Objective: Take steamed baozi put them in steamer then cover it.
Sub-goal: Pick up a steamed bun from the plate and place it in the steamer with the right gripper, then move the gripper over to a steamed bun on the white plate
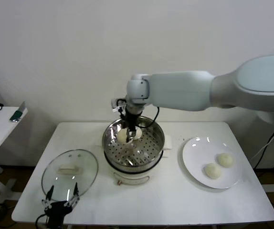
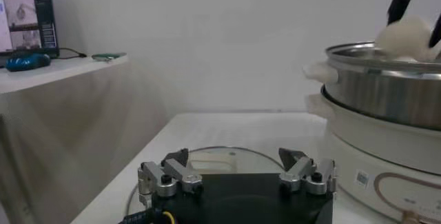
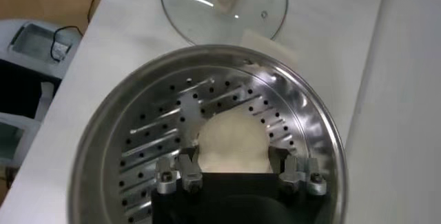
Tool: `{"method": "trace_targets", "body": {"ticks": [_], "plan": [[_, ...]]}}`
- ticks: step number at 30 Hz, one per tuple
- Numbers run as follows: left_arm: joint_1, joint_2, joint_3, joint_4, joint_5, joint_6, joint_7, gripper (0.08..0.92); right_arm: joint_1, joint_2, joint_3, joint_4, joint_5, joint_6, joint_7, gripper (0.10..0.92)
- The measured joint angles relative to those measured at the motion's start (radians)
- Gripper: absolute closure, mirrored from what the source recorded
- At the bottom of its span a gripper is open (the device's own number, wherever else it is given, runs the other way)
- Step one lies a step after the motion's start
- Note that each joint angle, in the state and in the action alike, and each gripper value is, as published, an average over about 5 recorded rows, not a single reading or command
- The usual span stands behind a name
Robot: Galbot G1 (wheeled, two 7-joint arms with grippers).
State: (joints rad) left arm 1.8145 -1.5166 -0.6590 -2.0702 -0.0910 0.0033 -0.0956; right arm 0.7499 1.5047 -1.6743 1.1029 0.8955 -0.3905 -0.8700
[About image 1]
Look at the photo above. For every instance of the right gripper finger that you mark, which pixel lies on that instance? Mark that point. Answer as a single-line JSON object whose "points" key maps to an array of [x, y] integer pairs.
{"points": [[129, 136], [134, 133]]}

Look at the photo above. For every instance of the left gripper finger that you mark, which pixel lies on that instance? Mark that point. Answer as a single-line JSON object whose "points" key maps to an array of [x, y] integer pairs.
{"points": [[48, 196], [74, 192]]}

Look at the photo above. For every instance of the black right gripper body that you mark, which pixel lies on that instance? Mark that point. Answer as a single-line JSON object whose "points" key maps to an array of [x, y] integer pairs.
{"points": [[131, 120]]}

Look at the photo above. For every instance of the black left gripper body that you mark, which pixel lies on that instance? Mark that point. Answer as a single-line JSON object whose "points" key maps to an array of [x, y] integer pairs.
{"points": [[55, 210]]}

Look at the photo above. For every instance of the white steamed baozi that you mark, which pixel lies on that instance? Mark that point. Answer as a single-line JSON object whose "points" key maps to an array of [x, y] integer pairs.
{"points": [[212, 170], [139, 134], [122, 137], [225, 159]]}

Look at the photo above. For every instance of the round glass pot lid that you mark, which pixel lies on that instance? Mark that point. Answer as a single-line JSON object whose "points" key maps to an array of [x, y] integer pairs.
{"points": [[65, 181]]}

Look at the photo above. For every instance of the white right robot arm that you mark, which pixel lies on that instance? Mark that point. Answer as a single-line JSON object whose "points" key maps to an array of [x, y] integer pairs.
{"points": [[187, 90]]}

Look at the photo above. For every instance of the perforated steel steamer basket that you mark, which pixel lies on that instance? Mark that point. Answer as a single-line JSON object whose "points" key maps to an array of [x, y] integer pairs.
{"points": [[149, 145]]}

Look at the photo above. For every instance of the steel steamer pot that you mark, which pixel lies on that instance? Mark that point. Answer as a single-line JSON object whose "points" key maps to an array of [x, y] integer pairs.
{"points": [[132, 178]]}

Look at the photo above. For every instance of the white round plate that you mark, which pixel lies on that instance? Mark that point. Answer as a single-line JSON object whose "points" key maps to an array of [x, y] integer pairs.
{"points": [[199, 152]]}

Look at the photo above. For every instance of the green and grey tool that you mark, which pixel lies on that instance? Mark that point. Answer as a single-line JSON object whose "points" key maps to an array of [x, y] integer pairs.
{"points": [[16, 116]]}

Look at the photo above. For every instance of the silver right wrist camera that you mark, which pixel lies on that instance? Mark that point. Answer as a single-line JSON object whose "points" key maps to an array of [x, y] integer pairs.
{"points": [[118, 105]]}

